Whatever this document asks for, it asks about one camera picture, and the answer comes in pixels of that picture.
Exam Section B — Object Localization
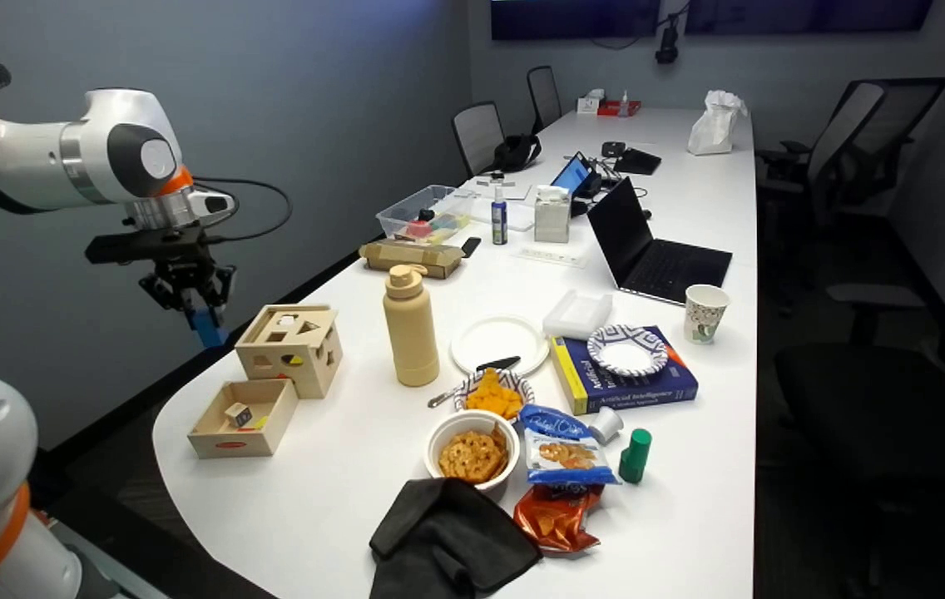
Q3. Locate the white plastic bag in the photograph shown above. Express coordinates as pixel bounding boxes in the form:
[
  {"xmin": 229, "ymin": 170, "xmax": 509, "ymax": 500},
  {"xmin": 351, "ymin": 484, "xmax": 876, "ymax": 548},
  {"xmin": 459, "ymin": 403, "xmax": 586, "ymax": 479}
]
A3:
[{"xmin": 684, "ymin": 86, "xmax": 753, "ymax": 158}]

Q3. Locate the small white container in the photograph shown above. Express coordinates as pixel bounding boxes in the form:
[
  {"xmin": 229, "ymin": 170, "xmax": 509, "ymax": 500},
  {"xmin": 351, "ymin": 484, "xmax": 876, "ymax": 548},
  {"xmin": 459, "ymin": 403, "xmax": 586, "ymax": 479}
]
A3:
[{"xmin": 586, "ymin": 403, "xmax": 626, "ymax": 446}]

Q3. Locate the black office chair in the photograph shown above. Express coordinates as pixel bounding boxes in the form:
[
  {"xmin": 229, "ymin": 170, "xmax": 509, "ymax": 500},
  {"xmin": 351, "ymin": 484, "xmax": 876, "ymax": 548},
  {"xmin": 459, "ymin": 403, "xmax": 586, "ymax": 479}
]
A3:
[
  {"xmin": 754, "ymin": 75, "xmax": 945, "ymax": 227},
  {"xmin": 769, "ymin": 246, "xmax": 945, "ymax": 479}
]

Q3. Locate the white bowl of pretzels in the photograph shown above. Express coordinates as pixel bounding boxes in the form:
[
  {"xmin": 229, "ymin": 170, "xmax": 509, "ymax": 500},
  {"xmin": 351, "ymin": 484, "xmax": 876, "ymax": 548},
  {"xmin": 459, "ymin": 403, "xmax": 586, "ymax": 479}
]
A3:
[{"xmin": 423, "ymin": 405, "xmax": 525, "ymax": 500}]

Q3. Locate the white carton box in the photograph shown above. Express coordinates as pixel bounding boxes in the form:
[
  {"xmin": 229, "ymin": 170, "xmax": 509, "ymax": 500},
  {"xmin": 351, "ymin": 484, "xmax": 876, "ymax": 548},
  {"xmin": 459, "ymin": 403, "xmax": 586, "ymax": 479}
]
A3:
[{"xmin": 531, "ymin": 183, "xmax": 574, "ymax": 246}]

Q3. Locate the black folded cloth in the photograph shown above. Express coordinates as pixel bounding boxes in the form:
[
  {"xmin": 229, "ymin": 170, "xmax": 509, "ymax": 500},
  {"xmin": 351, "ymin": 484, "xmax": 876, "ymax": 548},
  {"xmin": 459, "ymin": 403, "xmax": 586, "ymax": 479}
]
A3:
[{"xmin": 367, "ymin": 474, "xmax": 545, "ymax": 599}]

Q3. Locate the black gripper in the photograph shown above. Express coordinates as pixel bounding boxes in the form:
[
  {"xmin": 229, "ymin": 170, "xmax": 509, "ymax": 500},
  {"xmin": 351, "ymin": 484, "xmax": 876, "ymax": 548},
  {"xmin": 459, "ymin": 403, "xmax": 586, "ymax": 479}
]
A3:
[{"xmin": 136, "ymin": 246, "xmax": 235, "ymax": 331}]

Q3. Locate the grey mesh office chair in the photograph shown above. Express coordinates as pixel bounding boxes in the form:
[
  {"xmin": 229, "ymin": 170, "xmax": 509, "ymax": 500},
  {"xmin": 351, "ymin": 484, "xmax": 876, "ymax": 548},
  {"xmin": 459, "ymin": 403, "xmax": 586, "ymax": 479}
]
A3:
[
  {"xmin": 524, "ymin": 63, "xmax": 567, "ymax": 132},
  {"xmin": 450, "ymin": 98, "xmax": 509, "ymax": 179}
]

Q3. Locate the wooden shape sorter box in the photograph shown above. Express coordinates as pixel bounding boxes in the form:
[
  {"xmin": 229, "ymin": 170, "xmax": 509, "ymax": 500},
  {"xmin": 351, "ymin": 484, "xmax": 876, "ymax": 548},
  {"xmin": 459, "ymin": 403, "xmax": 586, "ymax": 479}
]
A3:
[{"xmin": 232, "ymin": 304, "xmax": 347, "ymax": 403}]

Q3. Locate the black pouch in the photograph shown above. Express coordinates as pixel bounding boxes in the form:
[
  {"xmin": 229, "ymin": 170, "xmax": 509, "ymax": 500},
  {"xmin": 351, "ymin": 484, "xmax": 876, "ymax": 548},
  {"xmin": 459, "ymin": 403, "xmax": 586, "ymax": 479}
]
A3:
[{"xmin": 612, "ymin": 144, "xmax": 667, "ymax": 175}]

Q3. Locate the blue pretzel snack bag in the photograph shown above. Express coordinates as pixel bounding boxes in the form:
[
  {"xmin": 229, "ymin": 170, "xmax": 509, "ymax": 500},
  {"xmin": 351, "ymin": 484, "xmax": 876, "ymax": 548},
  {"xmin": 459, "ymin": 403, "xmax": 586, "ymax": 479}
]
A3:
[{"xmin": 517, "ymin": 403, "xmax": 619, "ymax": 491}]

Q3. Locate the blue wooden block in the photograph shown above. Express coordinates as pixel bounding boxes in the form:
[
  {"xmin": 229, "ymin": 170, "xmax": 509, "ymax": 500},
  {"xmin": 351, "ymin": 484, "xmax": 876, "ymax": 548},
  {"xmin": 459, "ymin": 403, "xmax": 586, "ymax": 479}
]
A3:
[{"xmin": 189, "ymin": 304, "xmax": 229, "ymax": 352}]

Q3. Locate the dark wall screen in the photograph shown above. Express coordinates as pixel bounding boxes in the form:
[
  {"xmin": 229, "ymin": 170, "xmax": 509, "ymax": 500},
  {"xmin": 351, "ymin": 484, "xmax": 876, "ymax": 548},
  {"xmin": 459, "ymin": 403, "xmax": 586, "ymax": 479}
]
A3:
[{"xmin": 488, "ymin": 0, "xmax": 935, "ymax": 43}]

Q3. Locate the open wooden tray box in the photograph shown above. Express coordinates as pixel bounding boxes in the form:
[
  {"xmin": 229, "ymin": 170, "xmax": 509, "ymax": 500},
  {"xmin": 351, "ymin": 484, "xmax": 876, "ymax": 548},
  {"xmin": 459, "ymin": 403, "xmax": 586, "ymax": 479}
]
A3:
[{"xmin": 184, "ymin": 375, "xmax": 298, "ymax": 460}]

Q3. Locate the printed paper cup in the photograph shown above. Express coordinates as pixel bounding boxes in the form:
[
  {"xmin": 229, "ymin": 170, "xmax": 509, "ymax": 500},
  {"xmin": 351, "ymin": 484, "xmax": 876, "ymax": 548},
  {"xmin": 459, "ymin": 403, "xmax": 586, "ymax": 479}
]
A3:
[{"xmin": 683, "ymin": 279, "xmax": 733, "ymax": 346}]

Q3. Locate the clear plastic bin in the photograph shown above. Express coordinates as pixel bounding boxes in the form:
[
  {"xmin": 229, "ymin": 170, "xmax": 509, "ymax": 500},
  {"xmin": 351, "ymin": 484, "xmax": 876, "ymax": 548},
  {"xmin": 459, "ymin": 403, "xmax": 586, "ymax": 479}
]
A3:
[{"xmin": 372, "ymin": 179, "xmax": 477, "ymax": 246}]

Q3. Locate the orange chip bag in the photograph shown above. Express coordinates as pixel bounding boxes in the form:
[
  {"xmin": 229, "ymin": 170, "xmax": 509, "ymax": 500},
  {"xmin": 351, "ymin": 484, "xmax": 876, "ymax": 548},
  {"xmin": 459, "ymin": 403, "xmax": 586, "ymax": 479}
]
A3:
[{"xmin": 509, "ymin": 481, "xmax": 605, "ymax": 558}]

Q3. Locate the white foam container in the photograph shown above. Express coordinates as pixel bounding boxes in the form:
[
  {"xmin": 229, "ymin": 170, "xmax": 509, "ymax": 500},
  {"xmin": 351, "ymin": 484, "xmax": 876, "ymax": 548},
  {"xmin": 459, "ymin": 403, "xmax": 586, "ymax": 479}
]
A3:
[{"xmin": 540, "ymin": 286, "xmax": 615, "ymax": 342}]

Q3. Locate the black bag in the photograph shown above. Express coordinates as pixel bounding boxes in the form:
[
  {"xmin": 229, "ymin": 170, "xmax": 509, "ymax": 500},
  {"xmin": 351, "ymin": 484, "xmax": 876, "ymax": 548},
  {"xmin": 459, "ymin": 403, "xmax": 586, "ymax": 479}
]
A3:
[{"xmin": 494, "ymin": 128, "xmax": 545, "ymax": 174}]

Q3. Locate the tan insulated bottle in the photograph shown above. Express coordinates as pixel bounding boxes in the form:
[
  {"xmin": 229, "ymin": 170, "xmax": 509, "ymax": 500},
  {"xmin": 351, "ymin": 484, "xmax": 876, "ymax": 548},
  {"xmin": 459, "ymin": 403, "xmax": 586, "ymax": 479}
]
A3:
[{"xmin": 378, "ymin": 263, "xmax": 443, "ymax": 388}]

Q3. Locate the wooden number four block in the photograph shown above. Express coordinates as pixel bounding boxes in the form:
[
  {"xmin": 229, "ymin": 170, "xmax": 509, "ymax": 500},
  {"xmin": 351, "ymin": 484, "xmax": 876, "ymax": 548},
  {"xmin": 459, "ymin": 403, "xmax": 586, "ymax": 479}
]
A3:
[{"xmin": 221, "ymin": 399, "xmax": 255, "ymax": 432}]

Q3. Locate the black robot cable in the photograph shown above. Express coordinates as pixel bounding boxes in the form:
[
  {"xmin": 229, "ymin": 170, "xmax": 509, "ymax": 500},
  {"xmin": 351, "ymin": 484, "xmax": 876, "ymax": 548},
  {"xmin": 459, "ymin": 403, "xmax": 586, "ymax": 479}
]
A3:
[{"xmin": 194, "ymin": 175, "xmax": 297, "ymax": 246}]

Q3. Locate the blue screen tablet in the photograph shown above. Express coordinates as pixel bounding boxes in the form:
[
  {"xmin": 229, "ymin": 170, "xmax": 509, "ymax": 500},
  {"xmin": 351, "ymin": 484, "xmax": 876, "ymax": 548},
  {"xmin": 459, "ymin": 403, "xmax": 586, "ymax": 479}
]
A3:
[{"xmin": 549, "ymin": 148, "xmax": 598, "ymax": 198}]

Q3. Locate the silver drink can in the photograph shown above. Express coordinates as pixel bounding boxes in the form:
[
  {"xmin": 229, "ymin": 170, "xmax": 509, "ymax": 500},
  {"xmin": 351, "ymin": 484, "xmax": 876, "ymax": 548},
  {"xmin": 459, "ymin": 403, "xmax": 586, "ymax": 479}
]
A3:
[{"xmin": 488, "ymin": 195, "xmax": 514, "ymax": 249}]

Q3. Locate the black hanging camera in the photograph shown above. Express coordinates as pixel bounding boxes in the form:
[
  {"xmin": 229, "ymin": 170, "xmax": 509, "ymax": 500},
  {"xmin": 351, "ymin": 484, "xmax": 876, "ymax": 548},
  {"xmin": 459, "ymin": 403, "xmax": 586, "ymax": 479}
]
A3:
[{"xmin": 653, "ymin": 0, "xmax": 684, "ymax": 67}]

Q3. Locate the black open laptop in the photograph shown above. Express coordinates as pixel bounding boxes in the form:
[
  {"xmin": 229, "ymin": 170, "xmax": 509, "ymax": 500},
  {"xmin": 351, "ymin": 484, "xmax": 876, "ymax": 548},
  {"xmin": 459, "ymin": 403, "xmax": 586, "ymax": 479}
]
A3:
[{"xmin": 586, "ymin": 175, "xmax": 734, "ymax": 305}]

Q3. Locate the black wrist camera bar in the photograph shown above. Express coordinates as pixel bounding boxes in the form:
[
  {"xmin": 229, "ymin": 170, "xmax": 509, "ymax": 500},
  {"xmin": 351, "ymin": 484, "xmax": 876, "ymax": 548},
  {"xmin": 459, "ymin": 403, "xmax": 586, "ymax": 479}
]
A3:
[{"xmin": 82, "ymin": 227, "xmax": 216, "ymax": 267}]

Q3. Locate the red flat packet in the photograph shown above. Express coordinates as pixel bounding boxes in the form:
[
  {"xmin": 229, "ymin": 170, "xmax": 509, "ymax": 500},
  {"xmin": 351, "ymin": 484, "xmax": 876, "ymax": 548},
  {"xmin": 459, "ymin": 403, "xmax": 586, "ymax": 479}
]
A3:
[{"xmin": 597, "ymin": 96, "xmax": 646, "ymax": 119}]

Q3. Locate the green cylinder bottle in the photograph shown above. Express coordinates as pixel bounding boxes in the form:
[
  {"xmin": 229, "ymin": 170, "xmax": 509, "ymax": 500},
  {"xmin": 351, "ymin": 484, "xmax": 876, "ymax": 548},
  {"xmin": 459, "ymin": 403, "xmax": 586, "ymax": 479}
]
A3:
[{"xmin": 615, "ymin": 424, "xmax": 657, "ymax": 488}]

